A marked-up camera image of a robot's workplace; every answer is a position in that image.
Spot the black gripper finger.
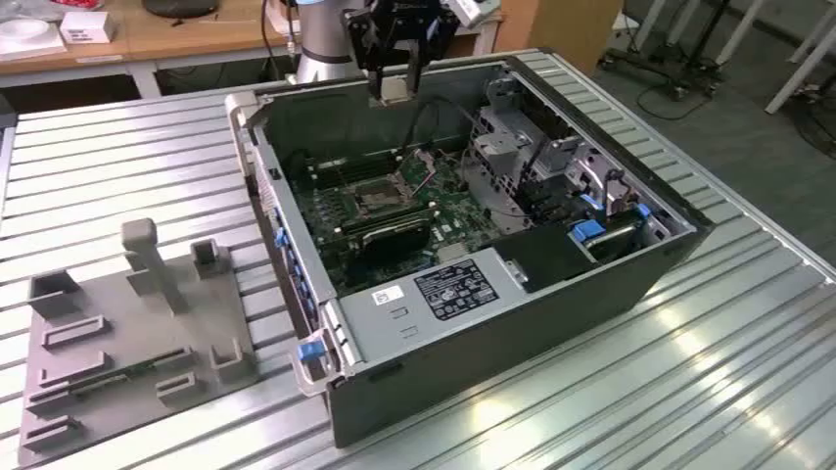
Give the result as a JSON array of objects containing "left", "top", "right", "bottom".
[
  {"left": 344, "top": 9, "right": 387, "bottom": 107},
  {"left": 391, "top": 40, "right": 431, "bottom": 101}
]

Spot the silver CPU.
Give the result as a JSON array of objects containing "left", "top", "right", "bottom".
[{"left": 380, "top": 77, "right": 415, "bottom": 105}]

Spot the metal socket cover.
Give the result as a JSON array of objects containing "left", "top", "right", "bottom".
[{"left": 389, "top": 150, "right": 437, "bottom": 186}]

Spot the CPU socket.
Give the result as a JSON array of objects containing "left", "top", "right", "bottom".
[{"left": 347, "top": 173, "right": 420, "bottom": 217}]

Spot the grey metal drive cage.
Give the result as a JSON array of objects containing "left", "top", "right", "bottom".
[{"left": 467, "top": 105, "right": 545, "bottom": 219}]

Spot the wooden cabinet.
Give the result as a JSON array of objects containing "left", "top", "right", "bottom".
[{"left": 527, "top": 0, "right": 623, "bottom": 78}]

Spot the wooden desk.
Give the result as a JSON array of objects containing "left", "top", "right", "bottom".
[{"left": 0, "top": 0, "right": 508, "bottom": 102}]

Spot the green motherboard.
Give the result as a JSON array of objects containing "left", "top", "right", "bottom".
[{"left": 289, "top": 146, "right": 504, "bottom": 295}]

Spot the black round object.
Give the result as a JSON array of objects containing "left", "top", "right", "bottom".
[{"left": 141, "top": 0, "right": 221, "bottom": 19}]

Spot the black expansion card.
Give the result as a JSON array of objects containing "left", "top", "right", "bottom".
[{"left": 343, "top": 217, "right": 433, "bottom": 290}]

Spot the black plastic shroud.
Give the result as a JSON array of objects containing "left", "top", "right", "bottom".
[{"left": 492, "top": 227, "right": 601, "bottom": 294}]

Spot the white cardboard box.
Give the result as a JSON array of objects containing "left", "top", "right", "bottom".
[{"left": 57, "top": 12, "right": 120, "bottom": 46}]

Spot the black rolling stand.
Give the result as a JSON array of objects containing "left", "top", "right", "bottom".
[{"left": 599, "top": 0, "right": 733, "bottom": 102}]

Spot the silver power supply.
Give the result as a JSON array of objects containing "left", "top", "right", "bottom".
[{"left": 324, "top": 247, "right": 532, "bottom": 374}]

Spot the white bowl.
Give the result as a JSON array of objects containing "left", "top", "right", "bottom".
[{"left": 0, "top": 17, "right": 68, "bottom": 55}]

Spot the white table leg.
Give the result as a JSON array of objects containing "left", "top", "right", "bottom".
[{"left": 763, "top": 0, "right": 836, "bottom": 117}]

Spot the open PC case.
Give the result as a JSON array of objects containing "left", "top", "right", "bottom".
[{"left": 225, "top": 47, "right": 715, "bottom": 449}]

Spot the grey parts rack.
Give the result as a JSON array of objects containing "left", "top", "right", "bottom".
[{"left": 19, "top": 217, "right": 263, "bottom": 466}]

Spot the green RAM stick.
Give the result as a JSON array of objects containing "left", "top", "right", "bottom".
[{"left": 61, "top": 350, "right": 197, "bottom": 400}]

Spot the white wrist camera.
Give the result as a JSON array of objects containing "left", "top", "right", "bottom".
[{"left": 449, "top": 0, "right": 489, "bottom": 26}]

